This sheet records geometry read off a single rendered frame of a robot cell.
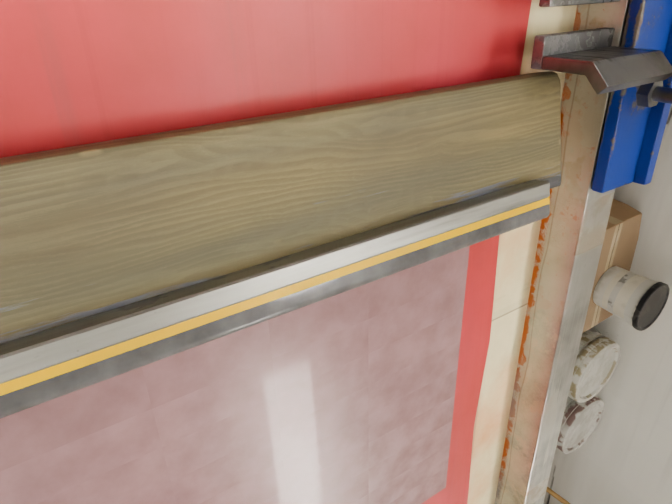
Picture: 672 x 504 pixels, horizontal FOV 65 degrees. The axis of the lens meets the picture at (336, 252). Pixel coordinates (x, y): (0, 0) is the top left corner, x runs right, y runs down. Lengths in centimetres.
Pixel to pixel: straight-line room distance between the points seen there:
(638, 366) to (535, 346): 224
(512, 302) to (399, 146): 24
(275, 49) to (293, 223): 9
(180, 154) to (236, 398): 17
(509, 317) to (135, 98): 36
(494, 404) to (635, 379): 226
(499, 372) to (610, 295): 180
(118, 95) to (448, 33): 19
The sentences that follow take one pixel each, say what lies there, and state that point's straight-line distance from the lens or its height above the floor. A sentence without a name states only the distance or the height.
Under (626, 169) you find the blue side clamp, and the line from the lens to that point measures 45.
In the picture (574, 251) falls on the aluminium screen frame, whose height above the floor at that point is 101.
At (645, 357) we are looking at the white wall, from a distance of 271.
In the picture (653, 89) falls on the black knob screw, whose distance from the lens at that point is 43.
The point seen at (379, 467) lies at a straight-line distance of 48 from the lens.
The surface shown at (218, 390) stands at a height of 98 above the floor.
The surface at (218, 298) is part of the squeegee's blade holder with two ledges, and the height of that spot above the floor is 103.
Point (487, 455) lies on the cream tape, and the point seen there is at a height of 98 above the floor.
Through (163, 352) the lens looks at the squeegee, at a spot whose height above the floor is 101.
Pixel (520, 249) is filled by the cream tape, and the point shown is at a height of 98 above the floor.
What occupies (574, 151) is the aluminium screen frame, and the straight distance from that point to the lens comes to 44.
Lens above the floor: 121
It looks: 47 degrees down
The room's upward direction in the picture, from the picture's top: 126 degrees clockwise
